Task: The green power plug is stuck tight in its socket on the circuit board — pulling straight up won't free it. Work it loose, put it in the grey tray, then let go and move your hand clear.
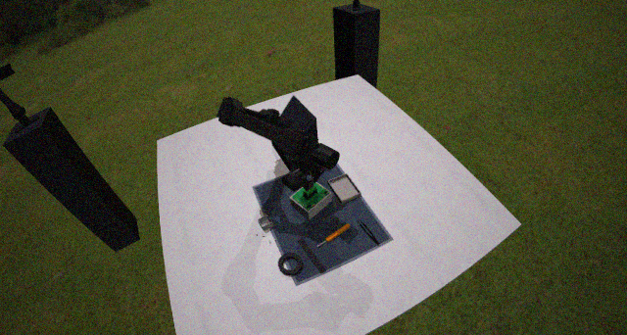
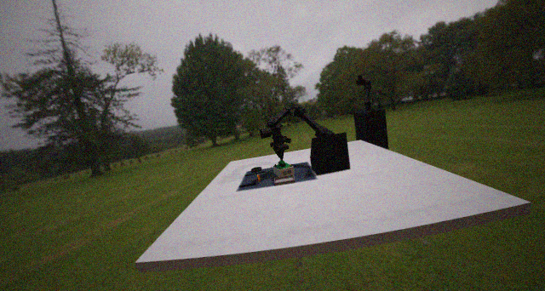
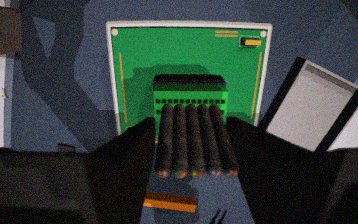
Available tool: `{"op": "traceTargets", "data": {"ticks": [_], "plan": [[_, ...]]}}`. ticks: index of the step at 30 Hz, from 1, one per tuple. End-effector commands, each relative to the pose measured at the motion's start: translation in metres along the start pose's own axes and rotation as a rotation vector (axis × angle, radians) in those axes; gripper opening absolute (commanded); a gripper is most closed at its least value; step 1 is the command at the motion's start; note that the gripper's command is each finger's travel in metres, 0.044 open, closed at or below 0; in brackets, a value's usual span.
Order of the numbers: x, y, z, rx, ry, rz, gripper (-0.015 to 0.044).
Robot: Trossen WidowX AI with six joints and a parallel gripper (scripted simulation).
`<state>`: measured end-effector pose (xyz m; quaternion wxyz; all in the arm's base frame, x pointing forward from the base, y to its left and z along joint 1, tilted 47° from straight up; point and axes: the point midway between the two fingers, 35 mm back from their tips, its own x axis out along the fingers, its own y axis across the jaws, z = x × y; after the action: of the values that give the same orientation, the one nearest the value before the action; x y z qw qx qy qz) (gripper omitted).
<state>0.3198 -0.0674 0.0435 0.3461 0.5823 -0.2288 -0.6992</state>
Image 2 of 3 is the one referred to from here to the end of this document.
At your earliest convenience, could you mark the dark blue work mat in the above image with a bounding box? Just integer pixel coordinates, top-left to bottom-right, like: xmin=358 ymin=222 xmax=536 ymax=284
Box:
xmin=236 ymin=162 xmax=318 ymax=191

